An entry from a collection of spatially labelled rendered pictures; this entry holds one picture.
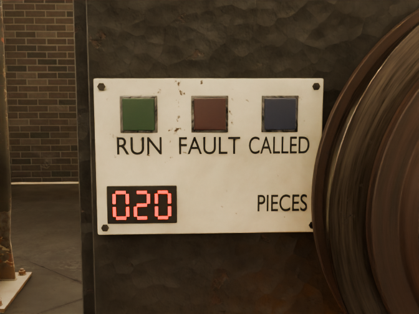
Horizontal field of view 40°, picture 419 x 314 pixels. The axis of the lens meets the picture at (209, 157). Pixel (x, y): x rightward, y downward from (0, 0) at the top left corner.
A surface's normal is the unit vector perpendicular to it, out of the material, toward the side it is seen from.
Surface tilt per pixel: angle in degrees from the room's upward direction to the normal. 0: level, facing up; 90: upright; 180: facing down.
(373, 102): 90
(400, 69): 90
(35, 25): 90
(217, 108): 90
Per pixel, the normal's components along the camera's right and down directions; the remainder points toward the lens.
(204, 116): 0.05, 0.14
